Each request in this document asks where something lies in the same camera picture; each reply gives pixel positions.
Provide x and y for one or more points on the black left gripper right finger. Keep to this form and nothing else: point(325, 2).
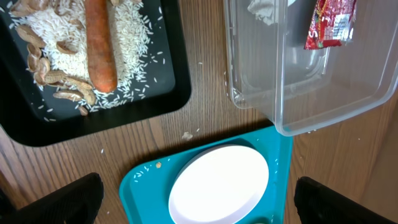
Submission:
point(316, 203)

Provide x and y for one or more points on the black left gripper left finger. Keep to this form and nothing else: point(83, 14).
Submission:
point(77, 202)

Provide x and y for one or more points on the large pink plate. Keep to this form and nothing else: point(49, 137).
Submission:
point(222, 184)

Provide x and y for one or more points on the orange carrot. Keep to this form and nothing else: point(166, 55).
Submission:
point(100, 57)

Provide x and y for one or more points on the peanut shells and rice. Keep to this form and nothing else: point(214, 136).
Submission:
point(52, 38)

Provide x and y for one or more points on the red snack wrapper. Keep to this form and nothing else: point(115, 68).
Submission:
point(332, 24)

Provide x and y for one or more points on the white tissue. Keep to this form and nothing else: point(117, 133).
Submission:
point(266, 11)

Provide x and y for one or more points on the black food waste tray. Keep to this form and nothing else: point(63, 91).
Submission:
point(33, 117)

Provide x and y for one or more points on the clear plastic waste bin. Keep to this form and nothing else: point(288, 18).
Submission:
point(302, 90)

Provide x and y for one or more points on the teal plastic tray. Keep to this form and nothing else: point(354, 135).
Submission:
point(145, 190)

